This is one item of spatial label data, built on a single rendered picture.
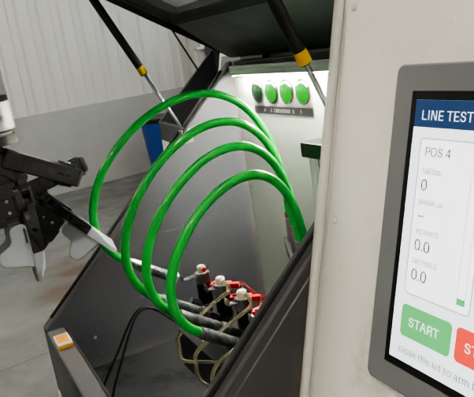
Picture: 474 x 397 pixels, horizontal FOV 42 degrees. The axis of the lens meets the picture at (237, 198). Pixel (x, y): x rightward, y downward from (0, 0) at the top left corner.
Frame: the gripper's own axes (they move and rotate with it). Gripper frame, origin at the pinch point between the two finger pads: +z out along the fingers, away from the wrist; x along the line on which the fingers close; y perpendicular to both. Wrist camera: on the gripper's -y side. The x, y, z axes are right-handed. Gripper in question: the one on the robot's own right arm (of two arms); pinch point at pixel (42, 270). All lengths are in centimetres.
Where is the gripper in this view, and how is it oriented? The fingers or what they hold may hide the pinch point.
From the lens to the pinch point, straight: 93.4
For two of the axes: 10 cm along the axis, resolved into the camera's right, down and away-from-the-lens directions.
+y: -8.4, 2.8, -4.7
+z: 1.8, 9.5, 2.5
